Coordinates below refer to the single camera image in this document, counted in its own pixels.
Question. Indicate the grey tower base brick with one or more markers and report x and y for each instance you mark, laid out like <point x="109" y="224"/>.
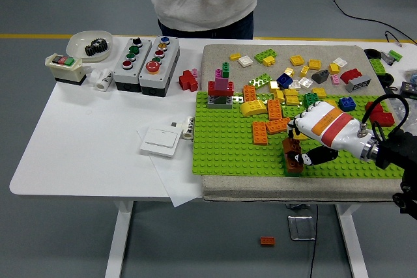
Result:
<point x="220" y="104"/>

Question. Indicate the small pink tower brick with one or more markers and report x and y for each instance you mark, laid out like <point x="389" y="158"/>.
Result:
<point x="218" y="74"/>

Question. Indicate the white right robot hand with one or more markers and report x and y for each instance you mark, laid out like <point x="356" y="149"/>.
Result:
<point x="329" y="128"/>

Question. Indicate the brown square brick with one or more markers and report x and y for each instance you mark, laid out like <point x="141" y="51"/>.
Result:
<point x="293" y="169"/>
<point x="291" y="144"/>

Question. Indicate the blue brick with circle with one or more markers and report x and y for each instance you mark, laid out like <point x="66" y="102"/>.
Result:
<point x="284" y="80"/>

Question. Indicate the small black part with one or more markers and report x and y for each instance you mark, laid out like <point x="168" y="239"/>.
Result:
<point x="390" y="90"/>

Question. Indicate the white paper sheet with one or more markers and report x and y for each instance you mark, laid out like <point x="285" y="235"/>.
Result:
<point x="177" y="190"/>

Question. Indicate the red brick cluster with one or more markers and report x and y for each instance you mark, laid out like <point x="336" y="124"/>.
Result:
<point x="186" y="80"/>

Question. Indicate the red rounded brick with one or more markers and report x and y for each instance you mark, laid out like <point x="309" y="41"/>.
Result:
<point x="350" y="74"/>

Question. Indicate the black tape roll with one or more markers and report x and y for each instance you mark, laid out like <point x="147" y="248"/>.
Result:
<point x="387" y="78"/>

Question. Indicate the white table leg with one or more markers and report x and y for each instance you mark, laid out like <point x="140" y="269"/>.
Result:
<point x="352" y="242"/>
<point x="119" y="242"/>

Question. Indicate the small lime brick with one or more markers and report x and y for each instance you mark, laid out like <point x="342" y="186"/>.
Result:
<point x="395" y="54"/>

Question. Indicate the narrow yellow brick stack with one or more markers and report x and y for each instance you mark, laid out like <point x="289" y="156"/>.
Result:
<point x="275" y="90"/>

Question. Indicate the orange long brick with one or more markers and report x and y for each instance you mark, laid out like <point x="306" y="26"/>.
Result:
<point x="280" y="125"/>
<point x="250" y="93"/>
<point x="260" y="132"/>
<point x="274" y="109"/>

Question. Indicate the dark grey slope brick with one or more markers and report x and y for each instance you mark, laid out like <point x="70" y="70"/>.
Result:
<point x="321" y="76"/>

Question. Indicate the person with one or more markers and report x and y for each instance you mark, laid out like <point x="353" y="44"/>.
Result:
<point x="195" y="4"/>

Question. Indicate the cream red-green switch box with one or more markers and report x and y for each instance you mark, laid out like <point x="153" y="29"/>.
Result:
<point x="65" y="71"/>

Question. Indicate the green studded baseplate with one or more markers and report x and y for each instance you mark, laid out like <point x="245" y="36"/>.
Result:
<point x="228" y="147"/>

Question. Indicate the white pipe fitting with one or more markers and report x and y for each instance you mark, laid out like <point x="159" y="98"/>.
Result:
<point x="103" y="80"/>

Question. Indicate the black electronic device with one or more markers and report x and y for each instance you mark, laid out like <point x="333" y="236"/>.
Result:
<point x="408" y="90"/>

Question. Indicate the grey clear part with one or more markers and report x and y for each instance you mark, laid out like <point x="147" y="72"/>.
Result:
<point x="386" y="57"/>

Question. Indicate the metal floor plate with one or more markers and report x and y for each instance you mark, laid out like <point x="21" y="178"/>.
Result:
<point x="301" y="227"/>

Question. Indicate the dark green long brick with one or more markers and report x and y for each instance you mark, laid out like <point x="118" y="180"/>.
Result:
<point x="310" y="98"/>

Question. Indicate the red tower brick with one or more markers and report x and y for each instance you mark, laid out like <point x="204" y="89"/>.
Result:
<point x="211" y="88"/>

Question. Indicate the lime studded plate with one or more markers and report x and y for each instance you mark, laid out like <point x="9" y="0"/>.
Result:
<point x="377" y="66"/>

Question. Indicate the yellow curved brick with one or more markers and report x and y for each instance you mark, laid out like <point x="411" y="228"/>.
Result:
<point x="253" y="108"/>

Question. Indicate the grey under-table bracket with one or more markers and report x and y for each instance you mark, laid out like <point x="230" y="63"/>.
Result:
<point x="298" y="206"/>

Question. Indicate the white wall switch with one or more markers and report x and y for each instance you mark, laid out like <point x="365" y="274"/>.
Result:
<point x="159" y="143"/>

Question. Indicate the red square brick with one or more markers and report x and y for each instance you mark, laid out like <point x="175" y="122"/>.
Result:
<point x="373" y="107"/>

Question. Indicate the grey four-button control box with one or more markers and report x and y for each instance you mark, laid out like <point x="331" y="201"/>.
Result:
<point x="140" y="60"/>

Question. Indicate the red long brick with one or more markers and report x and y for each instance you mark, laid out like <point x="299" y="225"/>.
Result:
<point x="382" y="118"/>

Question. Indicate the grey emergency stop control box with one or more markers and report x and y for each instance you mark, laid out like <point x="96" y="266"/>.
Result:
<point x="170" y="60"/>

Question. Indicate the lime long brick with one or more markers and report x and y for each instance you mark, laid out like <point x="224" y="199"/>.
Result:
<point x="264" y="54"/>
<point x="260" y="81"/>
<point x="290" y="111"/>

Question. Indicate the yellow square brick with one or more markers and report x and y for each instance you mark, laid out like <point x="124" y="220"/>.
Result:
<point x="333" y="101"/>
<point x="289" y="72"/>
<point x="297" y="135"/>
<point x="297" y="60"/>
<point x="315" y="63"/>
<point x="334" y="68"/>

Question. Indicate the yellow flat brick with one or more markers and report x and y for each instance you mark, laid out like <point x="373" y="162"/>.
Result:
<point x="319" y="91"/>

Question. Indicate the white tile brick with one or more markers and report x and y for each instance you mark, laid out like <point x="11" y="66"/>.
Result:
<point x="245" y="61"/>
<point x="339" y="62"/>
<point x="305" y="82"/>
<point x="294" y="84"/>

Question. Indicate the small yellow brick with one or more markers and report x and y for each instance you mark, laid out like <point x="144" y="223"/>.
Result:
<point x="268" y="61"/>
<point x="235" y="56"/>
<point x="304" y="70"/>

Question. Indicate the blue square brick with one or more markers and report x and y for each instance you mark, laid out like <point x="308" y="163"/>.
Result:
<point x="347" y="103"/>

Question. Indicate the narrow green tower brick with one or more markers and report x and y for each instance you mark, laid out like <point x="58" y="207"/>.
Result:
<point x="225" y="70"/>

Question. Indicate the black gear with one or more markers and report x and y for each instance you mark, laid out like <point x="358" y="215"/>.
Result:
<point x="96" y="47"/>

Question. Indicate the clear plastic bag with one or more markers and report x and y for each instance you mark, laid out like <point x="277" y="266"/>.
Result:
<point x="411" y="108"/>

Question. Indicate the white bowl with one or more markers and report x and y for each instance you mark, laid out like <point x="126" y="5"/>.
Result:
<point x="76" y="43"/>

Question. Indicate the grey long brick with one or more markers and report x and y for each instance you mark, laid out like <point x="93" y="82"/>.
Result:
<point x="358" y="83"/>

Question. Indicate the clear bag of blue parts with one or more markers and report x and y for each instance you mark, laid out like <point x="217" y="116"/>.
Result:
<point x="411" y="75"/>

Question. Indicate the white labelled tube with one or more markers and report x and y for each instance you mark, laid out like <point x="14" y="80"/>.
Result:
<point x="188" y="128"/>

